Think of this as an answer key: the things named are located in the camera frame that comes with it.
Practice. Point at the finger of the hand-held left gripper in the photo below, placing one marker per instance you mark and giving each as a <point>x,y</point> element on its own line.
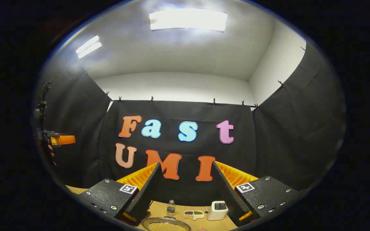
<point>66,140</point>

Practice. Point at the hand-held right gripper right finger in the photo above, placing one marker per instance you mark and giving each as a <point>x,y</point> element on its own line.
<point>226,192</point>

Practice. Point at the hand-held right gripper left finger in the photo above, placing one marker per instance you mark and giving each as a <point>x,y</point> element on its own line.
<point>146,192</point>

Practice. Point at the white block-shaped appliance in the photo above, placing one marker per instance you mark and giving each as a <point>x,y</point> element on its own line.
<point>217,213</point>

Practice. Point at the clear plastic water bottle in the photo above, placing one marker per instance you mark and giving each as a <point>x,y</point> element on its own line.
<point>171,208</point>

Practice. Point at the white divided dish of beans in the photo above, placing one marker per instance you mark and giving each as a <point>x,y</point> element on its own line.
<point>194,215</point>

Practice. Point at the pile of soybeans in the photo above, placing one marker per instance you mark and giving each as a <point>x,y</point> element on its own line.
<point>167,227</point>

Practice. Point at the black backdrop cloth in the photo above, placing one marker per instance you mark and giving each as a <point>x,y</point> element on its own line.
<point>284,144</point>

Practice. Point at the small ceiling light panel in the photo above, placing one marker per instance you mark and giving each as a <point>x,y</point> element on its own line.
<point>88,47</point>

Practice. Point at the large ceiling light panel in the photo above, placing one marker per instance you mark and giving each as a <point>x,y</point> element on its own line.
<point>188,20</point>

